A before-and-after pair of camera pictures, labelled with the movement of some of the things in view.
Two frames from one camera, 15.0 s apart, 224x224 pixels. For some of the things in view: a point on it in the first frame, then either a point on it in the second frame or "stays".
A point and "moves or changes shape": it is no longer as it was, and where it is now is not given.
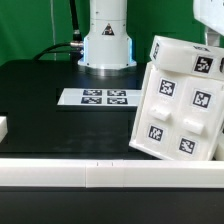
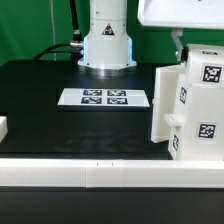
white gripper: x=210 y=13 to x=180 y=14
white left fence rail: x=3 y=127 stays
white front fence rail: x=101 y=174 stays
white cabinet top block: x=191 y=58 moves or changes shape
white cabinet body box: x=180 y=115 moves or changes shape
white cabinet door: x=160 y=123 moves or changes shape
